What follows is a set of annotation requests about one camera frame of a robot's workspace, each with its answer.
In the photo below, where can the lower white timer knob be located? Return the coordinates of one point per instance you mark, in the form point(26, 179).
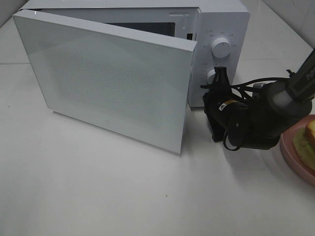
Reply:
point(210, 76)

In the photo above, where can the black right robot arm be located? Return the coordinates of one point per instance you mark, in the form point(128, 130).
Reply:
point(254, 114)

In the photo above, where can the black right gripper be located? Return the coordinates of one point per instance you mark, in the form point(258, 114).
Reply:
point(225, 111)

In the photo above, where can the toast sandwich with lettuce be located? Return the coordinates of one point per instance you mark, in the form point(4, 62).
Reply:
point(304, 144)

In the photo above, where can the white microwave door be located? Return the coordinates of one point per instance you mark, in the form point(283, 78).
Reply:
point(131, 82)

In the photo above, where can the white microwave oven body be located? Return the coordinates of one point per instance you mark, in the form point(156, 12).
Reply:
point(173, 23)

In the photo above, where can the upper white power knob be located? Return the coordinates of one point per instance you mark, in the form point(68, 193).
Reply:
point(221, 47)

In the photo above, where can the pink round plate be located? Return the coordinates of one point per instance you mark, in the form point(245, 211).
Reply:
point(291, 156)

